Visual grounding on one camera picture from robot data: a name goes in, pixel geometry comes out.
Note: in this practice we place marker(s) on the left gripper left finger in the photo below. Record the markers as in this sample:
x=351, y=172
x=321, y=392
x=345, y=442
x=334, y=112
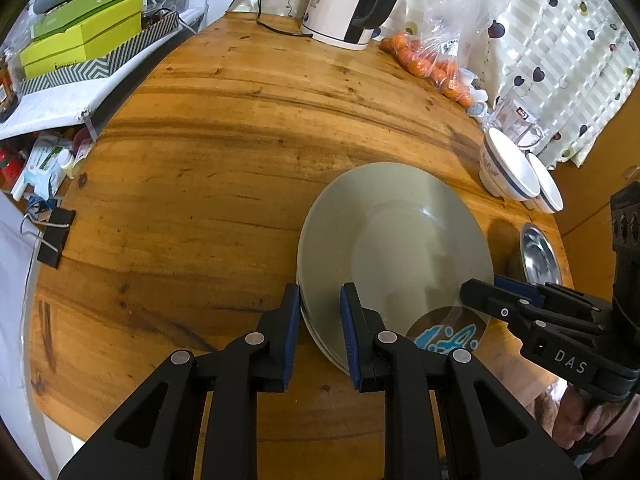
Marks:
x=280, y=328

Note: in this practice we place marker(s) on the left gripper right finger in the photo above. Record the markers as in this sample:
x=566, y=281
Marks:
x=370, y=362

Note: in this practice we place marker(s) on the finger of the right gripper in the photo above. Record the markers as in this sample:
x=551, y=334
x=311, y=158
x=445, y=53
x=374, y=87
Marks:
x=487, y=298
x=521, y=289

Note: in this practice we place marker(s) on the beige plate with logo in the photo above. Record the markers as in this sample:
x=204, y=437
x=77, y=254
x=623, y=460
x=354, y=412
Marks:
x=408, y=243

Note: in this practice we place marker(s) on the white bowl blue rim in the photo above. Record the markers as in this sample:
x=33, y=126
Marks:
x=549, y=200
x=505, y=172

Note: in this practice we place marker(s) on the person's right hand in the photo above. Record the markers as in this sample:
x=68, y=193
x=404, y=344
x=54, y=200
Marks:
x=567, y=423

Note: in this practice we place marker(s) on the small stainless steel dish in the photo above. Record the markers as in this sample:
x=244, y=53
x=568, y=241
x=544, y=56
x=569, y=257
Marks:
x=536, y=257

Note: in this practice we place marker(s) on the clear glass mug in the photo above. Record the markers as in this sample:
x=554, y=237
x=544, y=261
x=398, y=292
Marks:
x=516, y=119

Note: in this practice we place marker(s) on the black binder clip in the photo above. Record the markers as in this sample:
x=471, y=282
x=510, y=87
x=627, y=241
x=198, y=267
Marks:
x=54, y=235

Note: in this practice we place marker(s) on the white medicine box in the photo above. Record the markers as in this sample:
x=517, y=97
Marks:
x=42, y=170

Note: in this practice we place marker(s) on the bag of oranges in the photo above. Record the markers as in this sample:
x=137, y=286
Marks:
x=433, y=40

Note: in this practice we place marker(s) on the white side shelf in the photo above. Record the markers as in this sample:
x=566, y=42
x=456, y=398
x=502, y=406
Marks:
x=91, y=102

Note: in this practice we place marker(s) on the lower green box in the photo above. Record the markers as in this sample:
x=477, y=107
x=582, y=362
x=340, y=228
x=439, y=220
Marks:
x=91, y=38

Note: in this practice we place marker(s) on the green box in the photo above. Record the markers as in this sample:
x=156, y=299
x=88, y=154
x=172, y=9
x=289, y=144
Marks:
x=65, y=15
x=91, y=38

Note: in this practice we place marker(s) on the chevron pattern box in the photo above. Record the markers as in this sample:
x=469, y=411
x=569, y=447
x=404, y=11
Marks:
x=106, y=65

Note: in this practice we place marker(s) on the red labelled jar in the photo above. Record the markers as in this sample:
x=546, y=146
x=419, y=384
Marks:
x=8, y=96

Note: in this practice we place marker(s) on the upper green box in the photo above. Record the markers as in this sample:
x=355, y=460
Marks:
x=65, y=15

